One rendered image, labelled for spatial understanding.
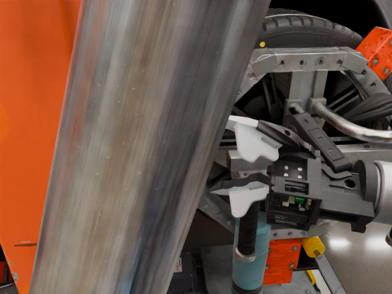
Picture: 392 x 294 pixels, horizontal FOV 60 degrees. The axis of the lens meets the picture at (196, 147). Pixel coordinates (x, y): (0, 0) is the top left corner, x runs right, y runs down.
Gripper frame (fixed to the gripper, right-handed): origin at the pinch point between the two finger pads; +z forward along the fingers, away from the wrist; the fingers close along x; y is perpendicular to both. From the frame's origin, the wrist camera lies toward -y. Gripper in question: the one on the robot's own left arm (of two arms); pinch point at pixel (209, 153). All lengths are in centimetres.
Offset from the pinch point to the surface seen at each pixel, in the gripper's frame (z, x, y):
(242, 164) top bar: -4.2, 13.9, -10.5
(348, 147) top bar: -23.6, 14.2, -18.9
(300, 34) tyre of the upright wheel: -12.8, 6.8, -46.5
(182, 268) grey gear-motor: 11, 72, -12
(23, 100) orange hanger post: 23.0, -8.2, 2.9
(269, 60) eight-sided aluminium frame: -6.6, 6.9, -34.8
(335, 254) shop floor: -54, 130, -58
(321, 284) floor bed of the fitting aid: -43, 114, -34
